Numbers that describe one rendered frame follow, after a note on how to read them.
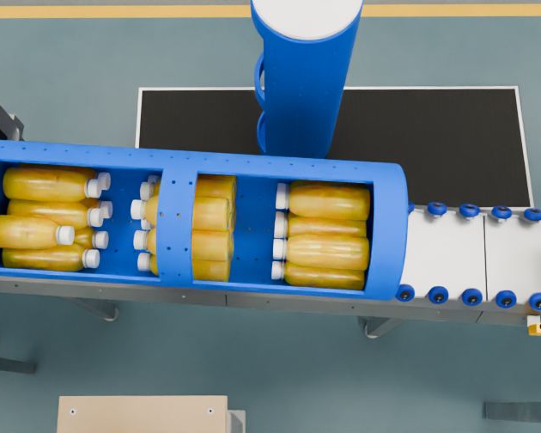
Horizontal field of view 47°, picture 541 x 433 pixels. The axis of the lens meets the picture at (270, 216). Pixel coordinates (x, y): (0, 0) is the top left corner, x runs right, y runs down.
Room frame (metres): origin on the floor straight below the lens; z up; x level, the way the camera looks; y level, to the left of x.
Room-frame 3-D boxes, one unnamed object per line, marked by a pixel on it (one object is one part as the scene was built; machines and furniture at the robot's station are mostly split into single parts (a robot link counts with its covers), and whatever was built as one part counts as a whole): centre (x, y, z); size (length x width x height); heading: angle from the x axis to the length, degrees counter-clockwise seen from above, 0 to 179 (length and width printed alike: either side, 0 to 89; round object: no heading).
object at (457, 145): (0.94, -0.23, 0.07); 1.50 x 0.52 x 0.15; 90
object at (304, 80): (0.98, -0.09, 0.59); 0.28 x 0.28 x 0.88
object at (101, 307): (0.33, 0.60, 0.31); 0.06 x 0.06 x 0.63; 86
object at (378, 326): (0.27, -0.38, 0.31); 0.06 x 0.06 x 0.63; 86
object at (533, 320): (0.19, -0.61, 0.92); 0.08 x 0.03 x 0.05; 176
